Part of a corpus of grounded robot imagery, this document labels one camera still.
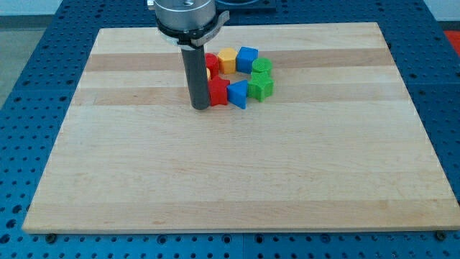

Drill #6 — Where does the green cylinder block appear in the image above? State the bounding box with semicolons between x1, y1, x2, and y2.
252;58;273;76

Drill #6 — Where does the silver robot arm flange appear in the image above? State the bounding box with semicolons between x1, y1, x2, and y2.
147;0;230;50

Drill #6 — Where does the yellow block behind rod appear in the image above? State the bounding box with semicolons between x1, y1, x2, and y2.
206;68;211;81

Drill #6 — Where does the green star block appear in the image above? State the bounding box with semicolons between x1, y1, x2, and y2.
247;72;274;102

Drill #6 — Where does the light wooden board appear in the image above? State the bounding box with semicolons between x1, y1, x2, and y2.
22;22;459;234

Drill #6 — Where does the yellow hexagon block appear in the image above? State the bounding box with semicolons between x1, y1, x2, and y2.
217;47;237;74

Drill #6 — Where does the blue triangle block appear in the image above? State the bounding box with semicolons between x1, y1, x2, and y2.
227;80;248;109

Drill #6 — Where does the dark grey cylindrical pointer rod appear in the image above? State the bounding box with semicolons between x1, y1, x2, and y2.
181;46;210;110

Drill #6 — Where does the red star block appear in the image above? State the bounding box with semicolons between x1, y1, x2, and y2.
208;76;230;106

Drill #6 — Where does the red cylinder block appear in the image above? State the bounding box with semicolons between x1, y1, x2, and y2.
205;53;219;78

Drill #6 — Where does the blue cube block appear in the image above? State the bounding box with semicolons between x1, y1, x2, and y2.
236;46;259;74

